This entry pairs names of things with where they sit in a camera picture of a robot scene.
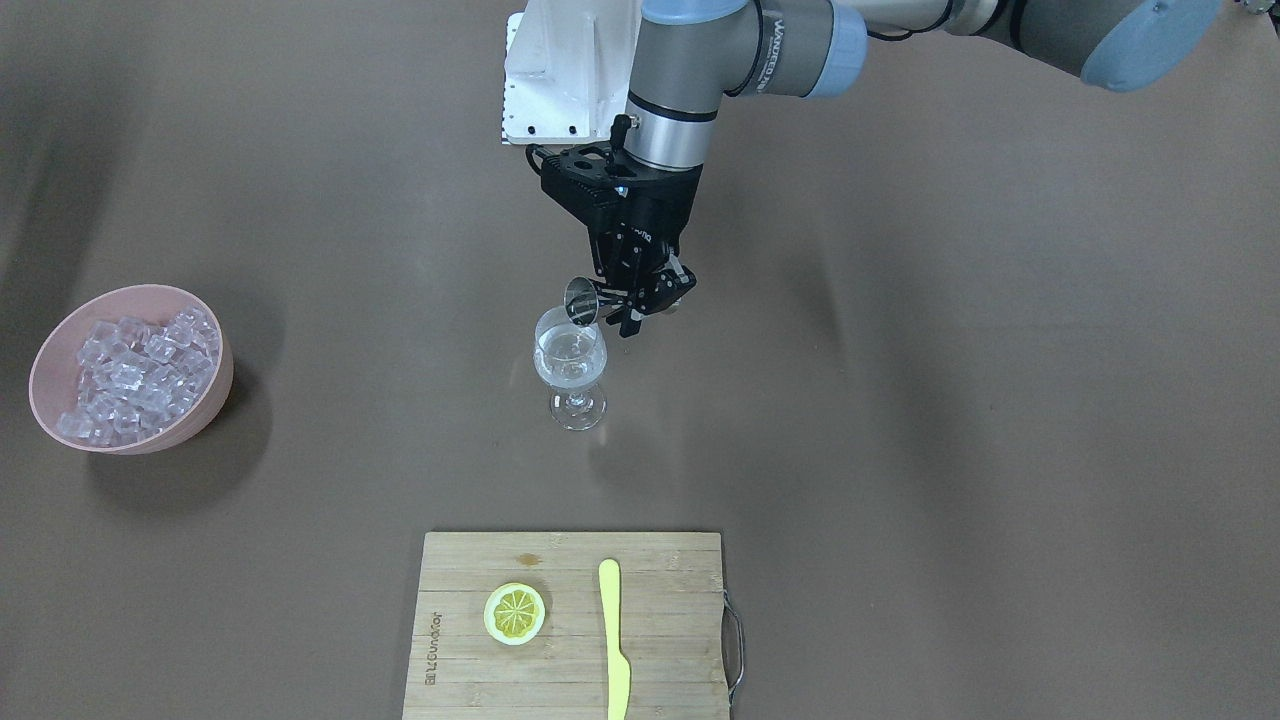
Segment steel cocktail jigger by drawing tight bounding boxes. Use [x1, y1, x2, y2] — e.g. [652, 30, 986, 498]
[563, 275, 613, 327]

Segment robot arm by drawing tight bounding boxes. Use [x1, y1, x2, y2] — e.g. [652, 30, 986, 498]
[541, 1, 1220, 337]

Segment white camera mast base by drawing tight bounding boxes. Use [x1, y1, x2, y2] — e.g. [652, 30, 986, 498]
[500, 1, 641, 146]

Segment yellow plastic knife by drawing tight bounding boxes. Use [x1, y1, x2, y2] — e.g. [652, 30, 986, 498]
[598, 559, 632, 719]

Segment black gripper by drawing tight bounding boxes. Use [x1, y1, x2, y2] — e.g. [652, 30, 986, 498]
[588, 167, 703, 338]

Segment clear wine glass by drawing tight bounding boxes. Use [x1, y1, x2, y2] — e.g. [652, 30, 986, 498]
[532, 306, 607, 430]

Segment pink bowl of ice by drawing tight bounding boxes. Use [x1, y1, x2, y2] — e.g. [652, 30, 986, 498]
[28, 284, 234, 455]

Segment bamboo cutting board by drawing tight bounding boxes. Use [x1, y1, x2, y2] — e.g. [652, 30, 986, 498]
[401, 530, 740, 719]

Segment yellow lemon slice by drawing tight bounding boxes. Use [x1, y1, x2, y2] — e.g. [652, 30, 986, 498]
[483, 582, 547, 646]

